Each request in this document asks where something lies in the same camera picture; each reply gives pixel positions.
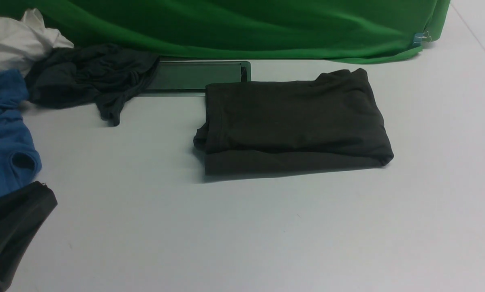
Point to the table cable grommet tray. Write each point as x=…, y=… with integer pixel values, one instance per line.
x=181, y=77

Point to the dark teal crumpled garment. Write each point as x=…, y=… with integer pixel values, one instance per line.
x=106, y=75

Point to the dark gray long-sleeve top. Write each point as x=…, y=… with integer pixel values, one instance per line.
x=332, y=123

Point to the blue binder clip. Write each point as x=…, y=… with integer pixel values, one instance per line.
x=420, y=38

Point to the green backdrop cloth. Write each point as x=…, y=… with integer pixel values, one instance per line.
x=348, y=31

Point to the blue t-shirt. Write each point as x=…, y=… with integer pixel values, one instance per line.
x=19, y=160

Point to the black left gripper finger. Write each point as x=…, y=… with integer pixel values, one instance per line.
x=22, y=213

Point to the white crumpled garment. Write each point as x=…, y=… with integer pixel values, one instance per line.
x=24, y=42

